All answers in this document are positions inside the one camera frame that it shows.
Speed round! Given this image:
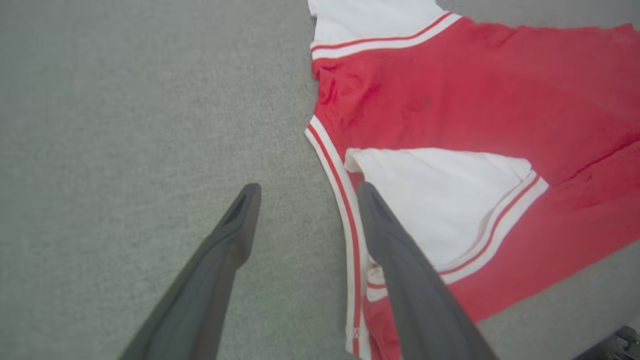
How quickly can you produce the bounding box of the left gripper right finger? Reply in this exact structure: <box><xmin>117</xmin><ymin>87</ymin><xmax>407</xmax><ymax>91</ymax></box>
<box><xmin>357</xmin><ymin>181</ymin><xmax>499</xmax><ymax>360</ymax></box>

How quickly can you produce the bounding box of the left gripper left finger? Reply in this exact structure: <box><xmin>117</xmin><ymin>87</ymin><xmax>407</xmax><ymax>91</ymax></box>
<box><xmin>117</xmin><ymin>182</ymin><xmax>262</xmax><ymax>360</ymax></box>

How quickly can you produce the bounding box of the red and white shirt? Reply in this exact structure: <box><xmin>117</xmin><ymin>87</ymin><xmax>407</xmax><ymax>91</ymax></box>
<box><xmin>304</xmin><ymin>0</ymin><xmax>640</xmax><ymax>360</ymax></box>

